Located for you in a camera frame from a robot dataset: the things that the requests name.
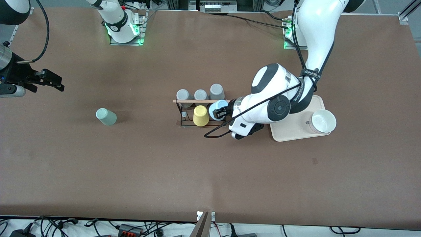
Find beige Rabbit tray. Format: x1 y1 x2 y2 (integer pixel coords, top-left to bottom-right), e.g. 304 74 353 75
270 95 333 142

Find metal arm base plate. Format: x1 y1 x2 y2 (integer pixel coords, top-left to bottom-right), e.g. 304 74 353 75
110 10 146 46
284 16 308 51

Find pale green plastic cup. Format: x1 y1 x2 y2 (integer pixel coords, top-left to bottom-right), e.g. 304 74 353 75
96 108 117 126

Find light blue plastic cup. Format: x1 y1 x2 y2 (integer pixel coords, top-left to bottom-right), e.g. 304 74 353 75
209 100 229 121

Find black floor cable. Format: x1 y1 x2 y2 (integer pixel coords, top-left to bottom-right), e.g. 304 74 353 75
330 226 361 235

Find grey upright post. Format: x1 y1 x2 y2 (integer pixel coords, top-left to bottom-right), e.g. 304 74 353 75
190 211 211 237

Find black orange connector block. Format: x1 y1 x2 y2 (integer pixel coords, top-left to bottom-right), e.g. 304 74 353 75
118 224 144 236

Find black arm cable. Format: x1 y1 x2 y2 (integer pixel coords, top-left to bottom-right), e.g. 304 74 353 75
16 0 50 64
204 0 321 139

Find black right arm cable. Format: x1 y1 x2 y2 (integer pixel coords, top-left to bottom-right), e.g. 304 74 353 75
16 0 50 64

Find yellow plastic cup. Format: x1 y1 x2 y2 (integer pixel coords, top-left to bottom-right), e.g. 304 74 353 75
193 105 210 127

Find white table edge rail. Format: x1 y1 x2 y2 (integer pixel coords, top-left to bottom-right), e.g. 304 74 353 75
6 26 17 46

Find grey electrical box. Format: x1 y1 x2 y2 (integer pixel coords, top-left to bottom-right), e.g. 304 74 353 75
199 0 238 13

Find black wire cup rack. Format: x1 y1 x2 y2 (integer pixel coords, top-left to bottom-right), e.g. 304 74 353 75
173 99 231 128

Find black power adapter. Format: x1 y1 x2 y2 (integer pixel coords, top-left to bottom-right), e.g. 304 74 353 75
9 229 36 237

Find white bowl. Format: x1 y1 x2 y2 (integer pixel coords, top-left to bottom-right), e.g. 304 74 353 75
301 109 337 134

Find black table cable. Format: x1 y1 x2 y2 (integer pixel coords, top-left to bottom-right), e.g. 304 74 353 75
210 12 290 29

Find white mounting bracket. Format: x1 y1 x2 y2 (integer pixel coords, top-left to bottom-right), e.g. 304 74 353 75
197 211 216 222

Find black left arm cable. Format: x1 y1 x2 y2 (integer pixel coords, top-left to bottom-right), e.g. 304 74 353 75
204 0 321 139

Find aluminium frame strut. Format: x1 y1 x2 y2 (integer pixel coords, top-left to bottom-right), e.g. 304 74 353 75
397 0 421 25

